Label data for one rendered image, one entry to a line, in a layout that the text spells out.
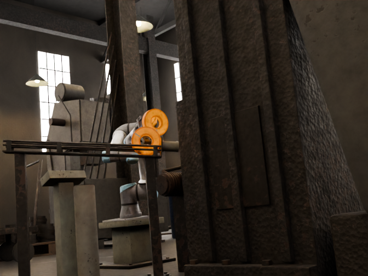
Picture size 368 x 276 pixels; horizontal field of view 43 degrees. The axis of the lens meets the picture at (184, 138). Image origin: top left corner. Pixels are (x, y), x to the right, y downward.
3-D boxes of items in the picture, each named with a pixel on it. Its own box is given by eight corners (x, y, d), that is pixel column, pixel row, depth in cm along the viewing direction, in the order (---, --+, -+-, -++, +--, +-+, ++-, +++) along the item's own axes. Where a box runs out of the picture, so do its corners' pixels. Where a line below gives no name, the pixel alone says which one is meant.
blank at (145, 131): (150, 160, 249) (150, 161, 252) (166, 136, 252) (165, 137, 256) (125, 144, 248) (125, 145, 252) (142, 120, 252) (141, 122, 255)
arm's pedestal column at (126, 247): (92, 268, 319) (90, 229, 323) (138, 260, 347) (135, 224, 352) (130, 269, 292) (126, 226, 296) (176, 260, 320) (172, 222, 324)
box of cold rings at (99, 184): (130, 241, 685) (125, 181, 699) (170, 239, 617) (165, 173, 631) (50, 251, 603) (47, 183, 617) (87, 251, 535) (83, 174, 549)
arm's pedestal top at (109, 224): (98, 228, 323) (98, 223, 324) (134, 225, 346) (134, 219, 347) (127, 226, 301) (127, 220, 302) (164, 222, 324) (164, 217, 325)
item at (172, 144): (178, 151, 251) (179, 140, 252) (161, 150, 250) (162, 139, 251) (177, 153, 257) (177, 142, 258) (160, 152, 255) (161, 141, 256)
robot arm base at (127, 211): (115, 218, 326) (114, 204, 327) (134, 216, 335) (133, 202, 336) (127, 218, 314) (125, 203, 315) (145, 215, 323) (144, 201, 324)
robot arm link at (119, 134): (113, 122, 325) (99, 150, 280) (128, 121, 325) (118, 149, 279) (115, 138, 330) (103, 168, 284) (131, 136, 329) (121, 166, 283)
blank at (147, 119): (168, 110, 270) (165, 111, 273) (144, 106, 262) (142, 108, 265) (168, 137, 267) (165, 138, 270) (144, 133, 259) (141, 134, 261)
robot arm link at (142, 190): (139, 199, 332) (129, 122, 327) (160, 196, 331) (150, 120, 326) (137, 203, 321) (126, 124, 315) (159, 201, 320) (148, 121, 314)
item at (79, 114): (35, 246, 806) (29, 86, 852) (93, 239, 898) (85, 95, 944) (87, 243, 714) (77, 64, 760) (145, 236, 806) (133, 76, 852)
